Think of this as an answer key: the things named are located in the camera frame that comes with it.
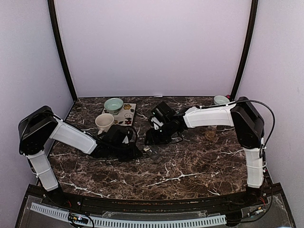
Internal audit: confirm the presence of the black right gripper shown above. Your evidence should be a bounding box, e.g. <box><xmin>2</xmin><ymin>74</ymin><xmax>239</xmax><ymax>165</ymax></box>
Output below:
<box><xmin>145</xmin><ymin>121</ymin><xmax>175</xmax><ymax>145</ymax></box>

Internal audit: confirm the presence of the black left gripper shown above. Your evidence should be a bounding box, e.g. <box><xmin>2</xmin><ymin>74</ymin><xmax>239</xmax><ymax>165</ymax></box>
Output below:
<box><xmin>110</xmin><ymin>142</ymin><xmax>143</xmax><ymax>162</ymax></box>

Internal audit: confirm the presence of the grey weekly pill organizer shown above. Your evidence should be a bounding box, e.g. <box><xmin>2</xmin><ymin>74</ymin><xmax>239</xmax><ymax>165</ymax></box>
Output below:
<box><xmin>143</xmin><ymin>145</ymin><xmax>160</xmax><ymax>161</ymax></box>

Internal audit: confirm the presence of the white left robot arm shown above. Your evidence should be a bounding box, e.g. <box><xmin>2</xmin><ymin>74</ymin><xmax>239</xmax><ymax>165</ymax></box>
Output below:
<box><xmin>18</xmin><ymin>105</ymin><xmax>142</xmax><ymax>207</ymax></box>

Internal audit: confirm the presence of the square floral ceramic plate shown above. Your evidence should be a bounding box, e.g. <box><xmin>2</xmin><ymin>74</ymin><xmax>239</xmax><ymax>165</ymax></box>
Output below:
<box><xmin>112</xmin><ymin>103</ymin><xmax>136</xmax><ymax>126</ymax></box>

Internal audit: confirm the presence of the beige ceramic mug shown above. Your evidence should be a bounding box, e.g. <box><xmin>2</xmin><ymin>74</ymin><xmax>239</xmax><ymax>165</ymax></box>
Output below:
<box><xmin>95</xmin><ymin>113</ymin><xmax>114</xmax><ymax>135</ymax></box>

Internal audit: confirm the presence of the celadon bowl on plate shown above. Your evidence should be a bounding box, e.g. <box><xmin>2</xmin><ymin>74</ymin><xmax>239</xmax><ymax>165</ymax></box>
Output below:
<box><xmin>104</xmin><ymin>98</ymin><xmax>124</xmax><ymax>115</ymax></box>

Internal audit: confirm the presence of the small celadon bowl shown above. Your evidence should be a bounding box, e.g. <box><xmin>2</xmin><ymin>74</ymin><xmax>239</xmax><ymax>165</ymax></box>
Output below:
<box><xmin>213</xmin><ymin>95</ymin><xmax>230</xmax><ymax>105</ymax></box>

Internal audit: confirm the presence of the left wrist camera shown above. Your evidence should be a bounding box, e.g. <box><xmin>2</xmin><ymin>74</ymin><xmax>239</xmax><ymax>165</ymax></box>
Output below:
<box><xmin>123</xmin><ymin>126</ymin><xmax>138</xmax><ymax>144</ymax></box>

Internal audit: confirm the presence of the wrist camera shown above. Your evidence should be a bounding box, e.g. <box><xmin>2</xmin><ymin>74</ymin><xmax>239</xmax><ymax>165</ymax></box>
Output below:
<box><xmin>123</xmin><ymin>126</ymin><xmax>138</xmax><ymax>144</ymax></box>
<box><xmin>149</xmin><ymin>116</ymin><xmax>163</xmax><ymax>130</ymax></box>

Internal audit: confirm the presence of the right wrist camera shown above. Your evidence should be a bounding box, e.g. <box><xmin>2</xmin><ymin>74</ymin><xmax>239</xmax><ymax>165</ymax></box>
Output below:
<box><xmin>149</xmin><ymin>116</ymin><xmax>163</xmax><ymax>130</ymax></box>

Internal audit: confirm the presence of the white slotted cable duct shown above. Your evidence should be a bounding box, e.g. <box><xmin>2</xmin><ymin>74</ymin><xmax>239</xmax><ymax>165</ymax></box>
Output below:
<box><xmin>30</xmin><ymin>202</ymin><xmax>227</xmax><ymax>228</ymax></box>

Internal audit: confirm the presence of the black front rail base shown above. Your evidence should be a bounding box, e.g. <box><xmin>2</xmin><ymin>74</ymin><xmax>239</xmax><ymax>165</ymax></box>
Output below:
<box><xmin>45</xmin><ymin>174</ymin><xmax>274</xmax><ymax>217</ymax></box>

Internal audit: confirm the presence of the black corner frame post right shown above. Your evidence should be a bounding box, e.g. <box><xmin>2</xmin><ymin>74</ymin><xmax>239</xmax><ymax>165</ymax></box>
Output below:
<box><xmin>230</xmin><ymin>0</ymin><xmax>258</xmax><ymax>100</ymax></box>

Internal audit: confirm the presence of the black corner frame post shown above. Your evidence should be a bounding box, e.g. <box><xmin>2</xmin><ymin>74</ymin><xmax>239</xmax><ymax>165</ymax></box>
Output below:
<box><xmin>230</xmin><ymin>0</ymin><xmax>258</xmax><ymax>100</ymax></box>
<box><xmin>47</xmin><ymin>0</ymin><xmax>78</xmax><ymax>102</ymax></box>

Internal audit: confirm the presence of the black corner frame post left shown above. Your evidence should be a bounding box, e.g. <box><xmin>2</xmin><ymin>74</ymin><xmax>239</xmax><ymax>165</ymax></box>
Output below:
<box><xmin>47</xmin><ymin>0</ymin><xmax>78</xmax><ymax>102</ymax></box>

